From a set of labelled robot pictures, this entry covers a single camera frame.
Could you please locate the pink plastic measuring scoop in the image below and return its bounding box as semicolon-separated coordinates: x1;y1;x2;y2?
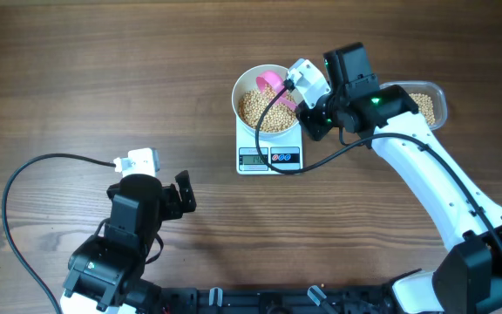
255;71;296;111

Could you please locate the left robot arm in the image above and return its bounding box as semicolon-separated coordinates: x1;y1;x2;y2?
60;171;196;314

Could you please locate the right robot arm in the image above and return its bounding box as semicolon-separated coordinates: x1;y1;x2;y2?
287;43;502;313

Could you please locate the white bowl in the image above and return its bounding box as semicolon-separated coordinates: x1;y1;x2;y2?
232;65;302;121

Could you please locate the clear plastic container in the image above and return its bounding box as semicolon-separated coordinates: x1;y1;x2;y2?
380;80;448;130

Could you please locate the right black camera cable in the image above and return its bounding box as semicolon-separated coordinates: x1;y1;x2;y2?
254;85;502;314

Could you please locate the black camera cable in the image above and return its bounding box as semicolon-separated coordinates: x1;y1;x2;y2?
0;153;116;314
254;85;502;314

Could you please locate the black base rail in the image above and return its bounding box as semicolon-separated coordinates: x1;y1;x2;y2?
159;286;397;314

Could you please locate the left black camera cable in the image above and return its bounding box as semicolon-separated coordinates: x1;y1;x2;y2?
0;153;116;314

